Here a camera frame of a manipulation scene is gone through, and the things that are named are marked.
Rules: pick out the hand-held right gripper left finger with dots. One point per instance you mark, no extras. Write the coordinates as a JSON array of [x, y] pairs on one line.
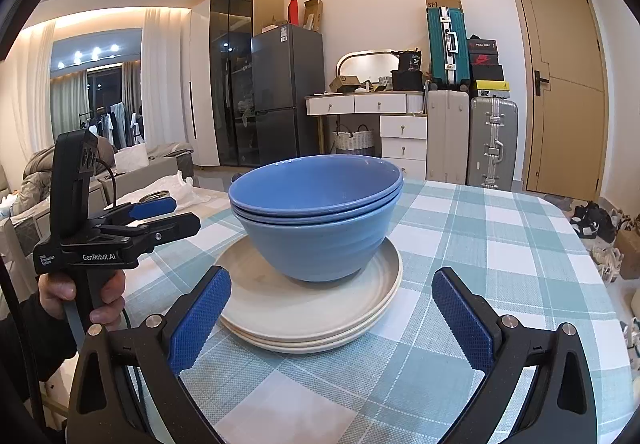
[[200, 319]]

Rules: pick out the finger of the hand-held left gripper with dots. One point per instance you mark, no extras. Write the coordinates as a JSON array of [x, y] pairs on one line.
[[152, 208], [170, 229]]

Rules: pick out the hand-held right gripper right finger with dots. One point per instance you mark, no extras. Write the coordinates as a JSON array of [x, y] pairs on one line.
[[462, 324]]

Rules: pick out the cream plate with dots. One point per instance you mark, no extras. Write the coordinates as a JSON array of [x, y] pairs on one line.
[[260, 304], [300, 348], [300, 339]]

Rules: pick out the blue bowl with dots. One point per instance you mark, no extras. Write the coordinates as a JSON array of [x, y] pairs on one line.
[[300, 219], [315, 249], [310, 184]]

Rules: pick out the person's left forearm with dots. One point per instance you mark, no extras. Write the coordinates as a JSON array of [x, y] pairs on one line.
[[35, 349]]

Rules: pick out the person's left hand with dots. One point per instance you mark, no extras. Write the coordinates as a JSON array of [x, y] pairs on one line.
[[112, 304]]

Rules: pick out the white plastic bag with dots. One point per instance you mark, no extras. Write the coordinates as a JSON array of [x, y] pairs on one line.
[[190, 191]]

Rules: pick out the grey sofa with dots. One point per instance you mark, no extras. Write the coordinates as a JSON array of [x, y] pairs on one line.
[[150, 163]]

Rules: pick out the brown quilted cloth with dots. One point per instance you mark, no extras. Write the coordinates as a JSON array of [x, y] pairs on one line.
[[40, 173]]

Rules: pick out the checked tablecloth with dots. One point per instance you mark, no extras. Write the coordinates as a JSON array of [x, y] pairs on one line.
[[500, 249]]

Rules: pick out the hanging clothes rack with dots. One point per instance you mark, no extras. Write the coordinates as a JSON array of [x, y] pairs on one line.
[[117, 118]]

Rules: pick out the white tall cabinet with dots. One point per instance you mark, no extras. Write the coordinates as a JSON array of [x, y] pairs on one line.
[[202, 98]]

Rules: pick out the white sheer curtain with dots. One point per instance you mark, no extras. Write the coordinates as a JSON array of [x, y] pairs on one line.
[[165, 73], [35, 88]]

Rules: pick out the dark glass cabinet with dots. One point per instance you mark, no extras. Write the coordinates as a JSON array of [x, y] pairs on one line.
[[230, 73]]

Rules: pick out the grey door mat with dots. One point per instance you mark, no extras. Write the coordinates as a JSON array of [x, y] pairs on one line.
[[557, 201]]

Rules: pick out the pile of loose shoes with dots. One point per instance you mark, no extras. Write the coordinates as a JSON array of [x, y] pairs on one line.
[[595, 224]]

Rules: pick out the dark grey refrigerator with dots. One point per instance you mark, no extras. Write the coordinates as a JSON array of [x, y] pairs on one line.
[[285, 88]]

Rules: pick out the silver suitcase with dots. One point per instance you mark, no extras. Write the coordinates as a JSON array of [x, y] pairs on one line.
[[492, 143]]

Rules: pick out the white vanity dresser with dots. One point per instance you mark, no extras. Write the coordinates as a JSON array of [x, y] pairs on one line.
[[402, 148]]

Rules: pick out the beige suitcase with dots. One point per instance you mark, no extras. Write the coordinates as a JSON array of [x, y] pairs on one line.
[[447, 138]]

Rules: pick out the woven laundry basket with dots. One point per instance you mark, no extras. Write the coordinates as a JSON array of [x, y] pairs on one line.
[[352, 143]]

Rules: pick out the open cardboard box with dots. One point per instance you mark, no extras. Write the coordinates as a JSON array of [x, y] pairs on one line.
[[347, 84]]

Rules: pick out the yellow and black shoe box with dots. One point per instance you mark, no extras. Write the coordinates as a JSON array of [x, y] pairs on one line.
[[490, 89]]

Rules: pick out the red flat box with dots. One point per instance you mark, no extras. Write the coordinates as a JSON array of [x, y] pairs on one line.
[[294, 12]]

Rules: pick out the tan door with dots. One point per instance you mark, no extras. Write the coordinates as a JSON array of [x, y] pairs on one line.
[[565, 98]]

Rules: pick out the black storage box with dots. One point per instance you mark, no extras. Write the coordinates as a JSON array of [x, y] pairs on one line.
[[407, 81]]

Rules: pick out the tall cardboard box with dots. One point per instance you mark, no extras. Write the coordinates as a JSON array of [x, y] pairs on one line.
[[312, 16]]

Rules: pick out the plain black shoe box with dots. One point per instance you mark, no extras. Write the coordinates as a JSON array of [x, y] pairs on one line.
[[486, 72]]

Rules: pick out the small striped container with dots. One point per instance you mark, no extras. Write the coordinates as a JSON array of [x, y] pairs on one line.
[[385, 82]]

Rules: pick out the oval mirror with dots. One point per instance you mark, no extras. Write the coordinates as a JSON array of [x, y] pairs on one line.
[[365, 63]]

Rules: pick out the black shoe box red logo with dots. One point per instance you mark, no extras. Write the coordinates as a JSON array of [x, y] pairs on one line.
[[485, 59]]

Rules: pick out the black paper bag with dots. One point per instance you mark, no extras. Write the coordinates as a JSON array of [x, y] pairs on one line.
[[410, 62]]

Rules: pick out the teal suitcase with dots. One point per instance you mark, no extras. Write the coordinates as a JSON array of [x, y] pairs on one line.
[[442, 48]]

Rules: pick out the black shoe box red print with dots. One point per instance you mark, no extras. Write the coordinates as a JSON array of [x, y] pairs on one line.
[[482, 45]]

